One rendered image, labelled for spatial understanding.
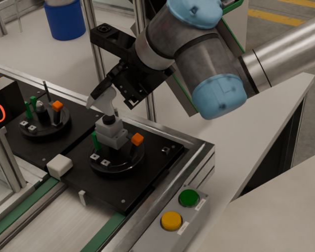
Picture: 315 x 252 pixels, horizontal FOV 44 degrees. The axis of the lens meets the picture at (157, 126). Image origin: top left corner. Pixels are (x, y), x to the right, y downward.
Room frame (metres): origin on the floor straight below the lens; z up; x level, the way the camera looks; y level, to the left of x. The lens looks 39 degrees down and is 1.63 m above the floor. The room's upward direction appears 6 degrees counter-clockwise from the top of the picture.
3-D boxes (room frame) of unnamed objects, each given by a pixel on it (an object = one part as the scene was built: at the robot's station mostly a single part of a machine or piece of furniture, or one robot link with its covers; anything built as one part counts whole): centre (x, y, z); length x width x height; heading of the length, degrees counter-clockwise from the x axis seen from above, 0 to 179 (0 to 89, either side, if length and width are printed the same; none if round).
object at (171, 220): (0.49, -0.01, 0.96); 0.04 x 0.04 x 0.02
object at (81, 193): (0.59, 0.19, 0.95); 0.01 x 0.01 x 0.04; 51
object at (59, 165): (0.68, 0.24, 0.97); 0.05 x 0.05 x 0.04; 51
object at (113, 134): (0.70, 0.12, 1.06); 0.08 x 0.04 x 0.07; 51
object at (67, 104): (0.85, 0.31, 1.01); 0.24 x 0.24 x 0.13; 51
